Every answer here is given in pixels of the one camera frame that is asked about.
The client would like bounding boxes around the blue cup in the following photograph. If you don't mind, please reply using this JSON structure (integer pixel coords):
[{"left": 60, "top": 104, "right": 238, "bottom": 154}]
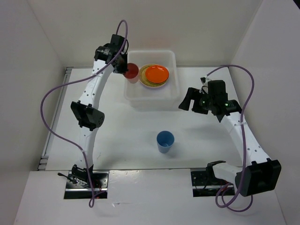
[{"left": 156, "top": 131, "right": 175, "bottom": 154}]

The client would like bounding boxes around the green plate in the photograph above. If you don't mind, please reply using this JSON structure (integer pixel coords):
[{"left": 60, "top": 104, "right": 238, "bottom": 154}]
[{"left": 149, "top": 80, "right": 168, "bottom": 86}]

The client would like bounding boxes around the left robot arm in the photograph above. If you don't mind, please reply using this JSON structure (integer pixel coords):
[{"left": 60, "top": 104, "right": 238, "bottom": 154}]
[{"left": 71, "top": 34, "right": 128, "bottom": 188}]

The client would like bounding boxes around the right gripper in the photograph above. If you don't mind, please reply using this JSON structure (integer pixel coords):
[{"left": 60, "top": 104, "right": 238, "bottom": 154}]
[{"left": 178, "top": 87, "right": 214, "bottom": 114}]

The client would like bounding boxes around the beige plate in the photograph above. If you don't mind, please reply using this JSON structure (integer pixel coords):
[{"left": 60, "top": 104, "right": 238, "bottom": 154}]
[{"left": 138, "top": 64, "right": 170, "bottom": 89}]

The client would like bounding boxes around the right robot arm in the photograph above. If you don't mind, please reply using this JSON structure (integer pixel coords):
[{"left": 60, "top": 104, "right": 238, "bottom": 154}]
[{"left": 179, "top": 80, "right": 281, "bottom": 197}]

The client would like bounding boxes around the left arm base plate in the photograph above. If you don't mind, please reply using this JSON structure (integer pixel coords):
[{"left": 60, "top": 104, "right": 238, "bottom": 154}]
[{"left": 64, "top": 171, "right": 109, "bottom": 200}]

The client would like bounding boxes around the round bamboo mat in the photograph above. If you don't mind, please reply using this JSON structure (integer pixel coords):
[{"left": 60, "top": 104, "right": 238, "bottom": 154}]
[{"left": 139, "top": 64, "right": 155, "bottom": 86}]

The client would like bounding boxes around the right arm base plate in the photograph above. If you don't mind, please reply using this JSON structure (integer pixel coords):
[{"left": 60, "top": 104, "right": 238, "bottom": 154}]
[{"left": 190, "top": 168, "right": 228, "bottom": 197}]

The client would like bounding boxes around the purple plate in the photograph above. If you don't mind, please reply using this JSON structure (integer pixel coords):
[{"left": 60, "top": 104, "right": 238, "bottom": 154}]
[{"left": 140, "top": 81, "right": 167, "bottom": 89}]

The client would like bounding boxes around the white plastic bin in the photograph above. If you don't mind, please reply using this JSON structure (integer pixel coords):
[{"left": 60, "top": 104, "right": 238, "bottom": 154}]
[{"left": 124, "top": 50, "right": 180, "bottom": 110}]

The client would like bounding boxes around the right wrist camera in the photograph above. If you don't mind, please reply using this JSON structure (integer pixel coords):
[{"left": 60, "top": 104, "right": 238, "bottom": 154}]
[{"left": 200, "top": 76, "right": 211, "bottom": 85}]

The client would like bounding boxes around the pink cup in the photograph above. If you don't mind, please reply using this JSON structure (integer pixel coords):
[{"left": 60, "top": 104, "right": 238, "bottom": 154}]
[{"left": 124, "top": 63, "right": 139, "bottom": 83}]

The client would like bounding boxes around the orange plate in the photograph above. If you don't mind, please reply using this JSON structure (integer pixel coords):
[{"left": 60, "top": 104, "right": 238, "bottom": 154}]
[{"left": 145, "top": 65, "right": 169, "bottom": 84}]

